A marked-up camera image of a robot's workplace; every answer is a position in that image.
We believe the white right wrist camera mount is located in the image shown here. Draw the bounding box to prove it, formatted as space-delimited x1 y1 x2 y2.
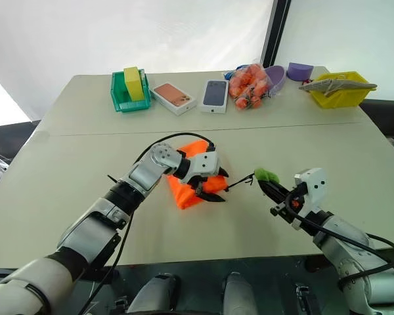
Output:
292 167 328 230

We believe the yellow plastic bin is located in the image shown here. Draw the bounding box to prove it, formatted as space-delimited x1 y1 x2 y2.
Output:
310 71 374 109

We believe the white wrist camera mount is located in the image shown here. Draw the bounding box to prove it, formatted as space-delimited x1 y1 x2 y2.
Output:
187 150 221 184
292 167 328 230

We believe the grey cloth on basket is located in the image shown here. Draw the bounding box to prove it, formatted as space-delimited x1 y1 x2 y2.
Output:
297 77 378 97

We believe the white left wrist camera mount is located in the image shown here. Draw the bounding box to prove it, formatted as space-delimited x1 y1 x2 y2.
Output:
187 150 221 184

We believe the black sofa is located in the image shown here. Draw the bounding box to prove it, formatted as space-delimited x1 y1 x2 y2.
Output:
0 120 42 198

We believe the yellow block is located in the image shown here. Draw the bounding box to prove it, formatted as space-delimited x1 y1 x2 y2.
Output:
123 66 146 101

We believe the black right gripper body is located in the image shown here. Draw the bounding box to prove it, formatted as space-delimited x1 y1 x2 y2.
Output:
270 183 309 224

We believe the green plastic bin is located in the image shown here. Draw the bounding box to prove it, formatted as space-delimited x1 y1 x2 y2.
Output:
110 68 152 114

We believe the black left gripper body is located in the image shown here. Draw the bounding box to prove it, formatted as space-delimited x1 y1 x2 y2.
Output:
183 166 225 195

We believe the white box dark phone print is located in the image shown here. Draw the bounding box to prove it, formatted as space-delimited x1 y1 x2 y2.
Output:
200 79 230 115

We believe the grey rounded robot leg shape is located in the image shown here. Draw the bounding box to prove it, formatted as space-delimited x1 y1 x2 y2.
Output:
126 273 182 315
222 272 259 315

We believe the dark bench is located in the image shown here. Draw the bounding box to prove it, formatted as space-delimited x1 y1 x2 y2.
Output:
359 98 394 162

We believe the purple plastic bowl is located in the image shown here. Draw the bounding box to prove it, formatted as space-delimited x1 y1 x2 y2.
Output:
264 64 288 96

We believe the dark vertical post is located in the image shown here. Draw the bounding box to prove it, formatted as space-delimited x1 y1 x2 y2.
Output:
261 0 292 68

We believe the green fuzzy drawstring tab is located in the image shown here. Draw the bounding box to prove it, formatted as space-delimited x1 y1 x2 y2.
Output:
253 167 281 184

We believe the white box orange phone print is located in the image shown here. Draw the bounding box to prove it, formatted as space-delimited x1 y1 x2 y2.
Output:
150 83 198 116

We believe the orange fabric pouch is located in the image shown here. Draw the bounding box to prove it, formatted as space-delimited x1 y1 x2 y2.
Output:
165 139 230 211

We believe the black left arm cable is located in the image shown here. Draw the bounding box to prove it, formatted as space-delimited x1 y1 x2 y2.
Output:
77 132 217 315

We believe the clear bag of orange fruit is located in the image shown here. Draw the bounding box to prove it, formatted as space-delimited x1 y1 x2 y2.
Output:
223 62 272 111

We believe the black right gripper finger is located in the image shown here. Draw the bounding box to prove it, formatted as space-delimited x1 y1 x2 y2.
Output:
261 179 290 197
257 180 286 206

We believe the black pouch drawstring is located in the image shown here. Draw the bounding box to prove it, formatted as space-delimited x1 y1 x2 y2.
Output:
227 175 255 192

